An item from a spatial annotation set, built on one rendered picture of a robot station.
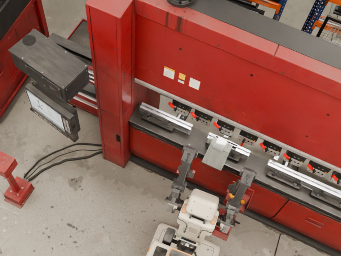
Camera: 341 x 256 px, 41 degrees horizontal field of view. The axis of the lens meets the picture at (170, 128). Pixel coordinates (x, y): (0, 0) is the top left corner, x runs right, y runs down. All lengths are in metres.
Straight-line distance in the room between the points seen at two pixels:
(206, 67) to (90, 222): 2.17
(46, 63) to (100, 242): 2.08
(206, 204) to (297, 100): 0.95
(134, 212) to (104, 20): 2.29
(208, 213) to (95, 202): 1.71
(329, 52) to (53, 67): 1.77
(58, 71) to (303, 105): 1.65
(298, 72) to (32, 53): 1.74
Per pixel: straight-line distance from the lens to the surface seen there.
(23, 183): 4.81
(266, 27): 3.02
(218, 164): 3.87
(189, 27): 2.99
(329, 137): 3.41
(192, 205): 3.34
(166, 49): 3.27
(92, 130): 5.10
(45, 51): 3.25
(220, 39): 2.94
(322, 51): 3.02
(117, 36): 3.07
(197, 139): 4.09
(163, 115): 4.07
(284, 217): 4.50
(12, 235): 4.78
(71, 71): 3.13
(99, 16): 3.03
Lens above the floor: 4.47
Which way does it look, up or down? 61 degrees down
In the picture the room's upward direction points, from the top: 9 degrees clockwise
